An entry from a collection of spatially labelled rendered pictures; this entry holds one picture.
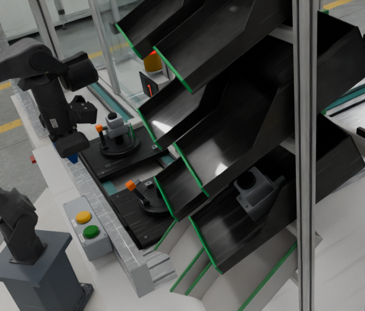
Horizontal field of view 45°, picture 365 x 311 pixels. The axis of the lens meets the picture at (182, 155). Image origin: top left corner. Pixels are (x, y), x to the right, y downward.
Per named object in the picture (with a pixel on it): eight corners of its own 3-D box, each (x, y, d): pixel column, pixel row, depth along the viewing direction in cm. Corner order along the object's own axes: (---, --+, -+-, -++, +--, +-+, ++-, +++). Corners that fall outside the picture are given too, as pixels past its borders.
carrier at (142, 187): (143, 251, 110) (132, 213, 103) (110, 201, 128) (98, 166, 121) (225, 210, 117) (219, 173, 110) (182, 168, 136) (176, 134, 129)
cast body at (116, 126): (110, 139, 142) (105, 120, 138) (105, 134, 146) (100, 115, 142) (134, 129, 145) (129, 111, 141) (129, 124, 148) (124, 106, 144)
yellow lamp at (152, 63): (149, 73, 121) (145, 57, 118) (142, 68, 125) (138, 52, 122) (165, 67, 123) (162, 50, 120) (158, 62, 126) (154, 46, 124)
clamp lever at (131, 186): (143, 203, 118) (127, 187, 113) (140, 200, 119) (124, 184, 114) (153, 195, 118) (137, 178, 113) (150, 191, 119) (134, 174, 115)
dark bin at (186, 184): (178, 223, 82) (155, 200, 77) (159, 183, 92) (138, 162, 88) (301, 128, 79) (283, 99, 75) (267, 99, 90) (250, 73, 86)
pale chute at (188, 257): (187, 296, 92) (169, 292, 90) (169, 253, 103) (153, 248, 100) (267, 193, 84) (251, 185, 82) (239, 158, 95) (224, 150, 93)
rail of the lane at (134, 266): (139, 298, 109) (129, 269, 103) (52, 146, 178) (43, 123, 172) (158, 287, 111) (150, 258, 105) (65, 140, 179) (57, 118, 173)
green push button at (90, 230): (87, 242, 115) (85, 237, 114) (83, 234, 118) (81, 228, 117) (102, 236, 116) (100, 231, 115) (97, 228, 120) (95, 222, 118)
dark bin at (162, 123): (162, 152, 73) (135, 122, 68) (143, 117, 83) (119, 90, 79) (299, 42, 70) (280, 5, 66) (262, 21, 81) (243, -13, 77)
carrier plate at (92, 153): (100, 183, 136) (98, 178, 135) (78, 150, 155) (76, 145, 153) (169, 153, 144) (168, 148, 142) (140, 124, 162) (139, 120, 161)
